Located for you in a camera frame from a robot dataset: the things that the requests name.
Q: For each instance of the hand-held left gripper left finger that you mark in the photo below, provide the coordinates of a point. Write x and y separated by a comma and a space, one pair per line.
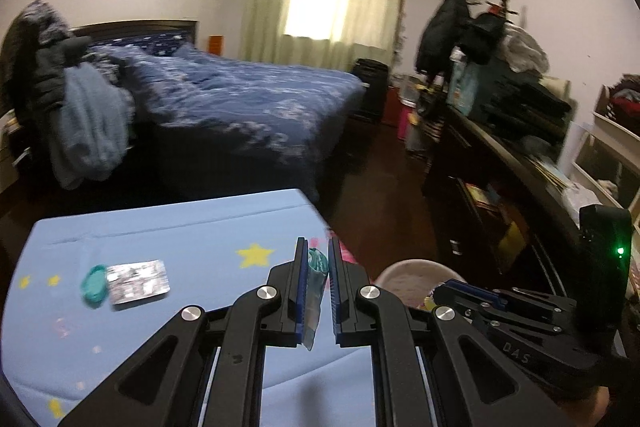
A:
300, 292

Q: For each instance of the bed with blue duvet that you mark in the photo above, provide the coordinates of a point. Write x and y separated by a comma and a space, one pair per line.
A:
240, 107

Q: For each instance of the silver blister pack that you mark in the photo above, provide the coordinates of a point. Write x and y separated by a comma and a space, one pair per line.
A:
137, 282

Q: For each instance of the orange box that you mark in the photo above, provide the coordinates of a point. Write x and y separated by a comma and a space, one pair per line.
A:
216, 45

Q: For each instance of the teal printed bag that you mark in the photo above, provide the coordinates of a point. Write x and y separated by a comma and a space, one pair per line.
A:
467, 89

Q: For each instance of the pink storage box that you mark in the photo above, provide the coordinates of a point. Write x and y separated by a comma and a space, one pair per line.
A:
405, 124

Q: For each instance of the light blue star tablecloth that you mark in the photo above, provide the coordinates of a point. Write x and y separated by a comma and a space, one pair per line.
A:
175, 232

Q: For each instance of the dark wooden cabinet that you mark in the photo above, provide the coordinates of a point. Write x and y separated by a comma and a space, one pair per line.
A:
475, 167

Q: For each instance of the black bag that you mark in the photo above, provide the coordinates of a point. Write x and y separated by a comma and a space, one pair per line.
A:
485, 37

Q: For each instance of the white cloth pile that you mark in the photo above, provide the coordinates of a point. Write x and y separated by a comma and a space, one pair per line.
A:
527, 49

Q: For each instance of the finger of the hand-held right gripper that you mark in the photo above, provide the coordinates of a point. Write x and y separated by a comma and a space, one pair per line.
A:
465, 288

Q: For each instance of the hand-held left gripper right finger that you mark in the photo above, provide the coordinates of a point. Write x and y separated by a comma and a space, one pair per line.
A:
336, 292

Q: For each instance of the grey jacket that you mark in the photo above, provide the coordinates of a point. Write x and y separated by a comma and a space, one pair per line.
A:
40, 52

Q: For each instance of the clear plastic wrapper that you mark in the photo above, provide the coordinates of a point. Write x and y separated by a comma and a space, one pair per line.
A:
314, 302

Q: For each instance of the white shelf unit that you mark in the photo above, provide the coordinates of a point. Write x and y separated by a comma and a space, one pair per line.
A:
610, 147

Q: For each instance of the dark wooden bed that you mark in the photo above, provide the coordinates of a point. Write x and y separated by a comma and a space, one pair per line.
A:
140, 27

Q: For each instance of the black suitcase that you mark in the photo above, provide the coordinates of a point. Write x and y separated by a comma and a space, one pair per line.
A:
370, 87

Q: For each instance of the hanging black jacket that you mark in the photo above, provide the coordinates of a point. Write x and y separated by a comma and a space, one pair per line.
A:
442, 32

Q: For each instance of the teal round lid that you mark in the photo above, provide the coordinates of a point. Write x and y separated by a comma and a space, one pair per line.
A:
94, 285

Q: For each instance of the red storage box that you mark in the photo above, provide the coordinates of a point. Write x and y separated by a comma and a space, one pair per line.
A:
392, 104

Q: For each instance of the light blue fleece robe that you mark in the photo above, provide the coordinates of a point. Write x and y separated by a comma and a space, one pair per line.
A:
90, 127

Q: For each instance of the dark blue starry pillow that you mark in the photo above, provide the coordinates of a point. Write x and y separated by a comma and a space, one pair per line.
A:
155, 44

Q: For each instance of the person's right hand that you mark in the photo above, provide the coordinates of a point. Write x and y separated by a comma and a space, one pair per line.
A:
597, 407

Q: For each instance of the pink plastic bin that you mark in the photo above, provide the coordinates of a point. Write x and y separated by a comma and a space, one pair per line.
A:
405, 274

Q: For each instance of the stack of black cases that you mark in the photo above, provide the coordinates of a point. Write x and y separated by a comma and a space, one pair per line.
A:
530, 107

